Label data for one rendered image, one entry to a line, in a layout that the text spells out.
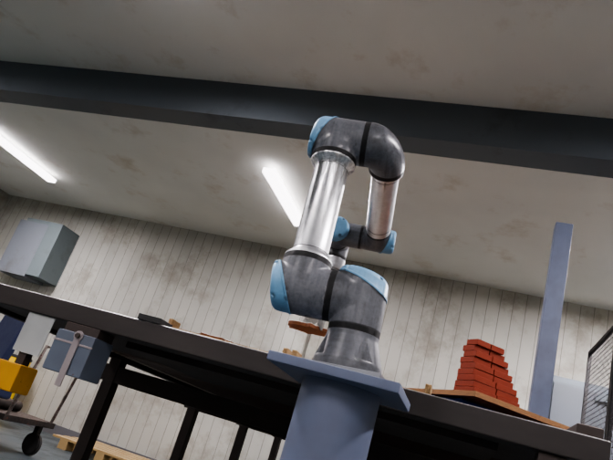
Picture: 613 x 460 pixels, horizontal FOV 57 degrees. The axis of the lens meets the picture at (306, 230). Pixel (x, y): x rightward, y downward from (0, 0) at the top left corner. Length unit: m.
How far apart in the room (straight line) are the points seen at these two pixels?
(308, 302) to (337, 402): 0.23
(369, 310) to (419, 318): 5.68
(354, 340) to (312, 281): 0.16
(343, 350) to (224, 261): 6.56
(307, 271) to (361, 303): 0.14
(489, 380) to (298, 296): 1.34
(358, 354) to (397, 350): 5.64
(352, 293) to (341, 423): 0.27
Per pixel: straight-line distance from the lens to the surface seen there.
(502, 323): 6.92
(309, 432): 1.18
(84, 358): 1.79
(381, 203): 1.60
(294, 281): 1.26
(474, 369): 2.43
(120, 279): 8.32
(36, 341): 1.93
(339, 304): 1.25
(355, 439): 1.19
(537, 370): 3.52
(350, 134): 1.45
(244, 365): 1.58
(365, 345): 1.23
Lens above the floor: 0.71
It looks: 20 degrees up
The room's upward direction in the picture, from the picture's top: 17 degrees clockwise
